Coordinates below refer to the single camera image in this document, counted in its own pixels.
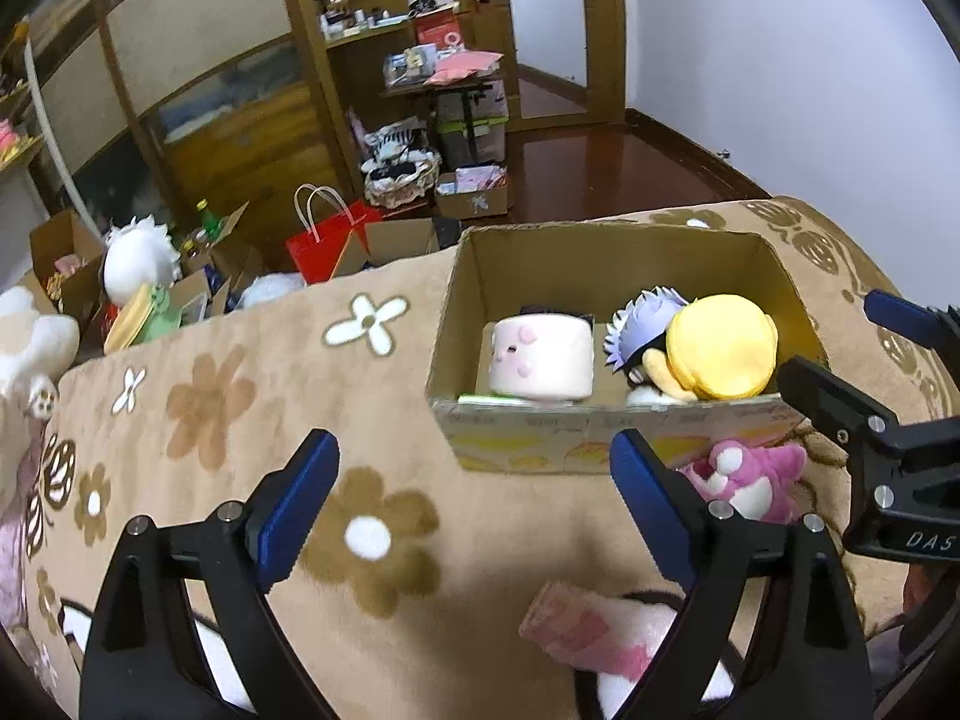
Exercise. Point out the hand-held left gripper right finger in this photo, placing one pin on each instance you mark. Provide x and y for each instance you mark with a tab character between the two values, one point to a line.
652	510

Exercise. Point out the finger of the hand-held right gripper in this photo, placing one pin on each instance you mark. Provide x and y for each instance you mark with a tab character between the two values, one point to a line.
900	317
825	397

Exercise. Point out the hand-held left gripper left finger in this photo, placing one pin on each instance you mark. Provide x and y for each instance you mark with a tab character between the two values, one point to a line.
300	510

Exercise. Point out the pink bear plush toy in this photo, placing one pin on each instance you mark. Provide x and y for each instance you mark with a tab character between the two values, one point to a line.
750	472

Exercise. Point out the yellow plush toy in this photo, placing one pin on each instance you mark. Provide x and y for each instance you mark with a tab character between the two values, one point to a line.
720	345

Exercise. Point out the pink and white plush toy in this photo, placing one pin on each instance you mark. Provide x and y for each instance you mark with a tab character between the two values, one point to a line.
577	622

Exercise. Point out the white-haired doll plush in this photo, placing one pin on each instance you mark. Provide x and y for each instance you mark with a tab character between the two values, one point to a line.
641	319

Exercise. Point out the pink cylinder plush toy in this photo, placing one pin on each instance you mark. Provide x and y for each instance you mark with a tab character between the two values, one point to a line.
540	352

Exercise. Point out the brown floral blanket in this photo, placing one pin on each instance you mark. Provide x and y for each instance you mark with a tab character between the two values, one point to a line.
225	360

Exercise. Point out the green frog toy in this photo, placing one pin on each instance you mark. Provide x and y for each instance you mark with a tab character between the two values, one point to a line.
163	307

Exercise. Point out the yellow flat box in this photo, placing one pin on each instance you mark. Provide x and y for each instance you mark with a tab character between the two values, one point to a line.
127	322

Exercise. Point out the red paper bag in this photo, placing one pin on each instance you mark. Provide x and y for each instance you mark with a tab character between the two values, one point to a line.
322	251

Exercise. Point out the cardboard box with bottles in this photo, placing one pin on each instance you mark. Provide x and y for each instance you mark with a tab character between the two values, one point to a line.
232	255

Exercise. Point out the large white spiky-haired plush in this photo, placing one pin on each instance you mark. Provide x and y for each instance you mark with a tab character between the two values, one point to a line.
139	262

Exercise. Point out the green bottle yellow cap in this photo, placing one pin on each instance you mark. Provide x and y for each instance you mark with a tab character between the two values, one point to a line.
210	221

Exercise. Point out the cream teddy plush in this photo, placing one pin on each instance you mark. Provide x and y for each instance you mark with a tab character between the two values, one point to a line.
34	341

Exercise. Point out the wicker basket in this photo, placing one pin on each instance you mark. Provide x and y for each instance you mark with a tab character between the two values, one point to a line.
401	184

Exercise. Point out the small flat cardboard box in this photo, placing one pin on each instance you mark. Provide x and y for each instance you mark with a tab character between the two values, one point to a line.
472	199

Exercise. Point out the tall open cardboard box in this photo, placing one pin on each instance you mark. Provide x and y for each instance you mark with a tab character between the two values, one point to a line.
64	240

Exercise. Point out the black and white striped plush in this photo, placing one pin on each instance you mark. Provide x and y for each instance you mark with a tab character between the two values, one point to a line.
394	139

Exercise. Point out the plastic storage bin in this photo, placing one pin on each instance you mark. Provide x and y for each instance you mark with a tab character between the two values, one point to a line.
487	135

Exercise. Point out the wooden door with glass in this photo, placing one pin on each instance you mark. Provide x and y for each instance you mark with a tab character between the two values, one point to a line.
607	30

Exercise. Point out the wooden corner shelf unit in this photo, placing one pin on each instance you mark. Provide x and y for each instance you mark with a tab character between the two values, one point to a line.
315	90

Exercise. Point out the small dark side table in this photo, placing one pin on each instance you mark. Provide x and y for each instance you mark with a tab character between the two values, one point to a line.
469	116

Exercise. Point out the white curved pole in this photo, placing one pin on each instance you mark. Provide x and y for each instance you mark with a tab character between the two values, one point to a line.
52	135

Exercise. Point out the wooden display shelf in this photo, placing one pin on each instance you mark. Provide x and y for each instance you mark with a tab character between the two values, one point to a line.
19	154

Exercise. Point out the clear plastic organizer box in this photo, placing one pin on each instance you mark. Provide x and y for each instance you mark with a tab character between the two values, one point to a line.
409	66

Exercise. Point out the pink cloth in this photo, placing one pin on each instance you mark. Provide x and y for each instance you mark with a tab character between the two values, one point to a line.
461	64

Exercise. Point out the wooden wardrobe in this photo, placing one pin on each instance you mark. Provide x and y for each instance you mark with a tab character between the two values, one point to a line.
210	37

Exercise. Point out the red box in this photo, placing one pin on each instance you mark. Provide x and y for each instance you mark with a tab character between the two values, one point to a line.
436	24

